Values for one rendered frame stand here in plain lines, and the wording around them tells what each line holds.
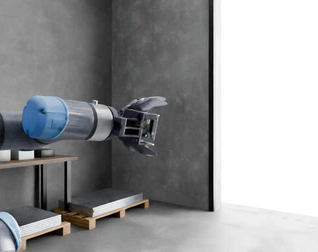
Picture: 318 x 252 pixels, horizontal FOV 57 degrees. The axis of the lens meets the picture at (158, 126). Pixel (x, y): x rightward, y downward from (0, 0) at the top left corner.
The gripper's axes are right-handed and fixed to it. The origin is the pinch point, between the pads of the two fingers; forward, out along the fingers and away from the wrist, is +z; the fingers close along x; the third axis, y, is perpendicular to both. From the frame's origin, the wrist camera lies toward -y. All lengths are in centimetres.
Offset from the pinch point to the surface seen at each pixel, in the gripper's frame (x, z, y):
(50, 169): -123, 174, -347
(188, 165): -82, 322, -201
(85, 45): 80, 230, -393
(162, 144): -60, 315, -255
